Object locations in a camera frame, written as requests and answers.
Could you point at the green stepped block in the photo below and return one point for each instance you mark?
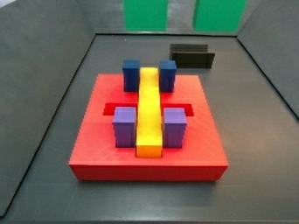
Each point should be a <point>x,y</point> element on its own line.
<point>200,15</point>

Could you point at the red base board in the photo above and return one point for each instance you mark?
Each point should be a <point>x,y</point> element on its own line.
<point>97,160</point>

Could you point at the black angle fixture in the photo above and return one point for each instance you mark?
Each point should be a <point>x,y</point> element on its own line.
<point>191,56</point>

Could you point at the purple block right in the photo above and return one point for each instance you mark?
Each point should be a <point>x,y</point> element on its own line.
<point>124,127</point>

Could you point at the purple block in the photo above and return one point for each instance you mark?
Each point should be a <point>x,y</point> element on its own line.
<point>124,127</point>
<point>174,127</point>

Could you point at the purple block left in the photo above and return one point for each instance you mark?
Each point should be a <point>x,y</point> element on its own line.
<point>174,127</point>

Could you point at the yellow long block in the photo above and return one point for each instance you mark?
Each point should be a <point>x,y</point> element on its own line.
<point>148,128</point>

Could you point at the blue block left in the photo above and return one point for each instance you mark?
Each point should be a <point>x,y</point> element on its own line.
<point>167,72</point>

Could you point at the blue block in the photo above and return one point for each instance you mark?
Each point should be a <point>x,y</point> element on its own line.
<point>167,72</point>
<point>131,72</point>

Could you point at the blue block right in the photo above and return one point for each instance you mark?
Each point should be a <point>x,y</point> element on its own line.
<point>131,72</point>

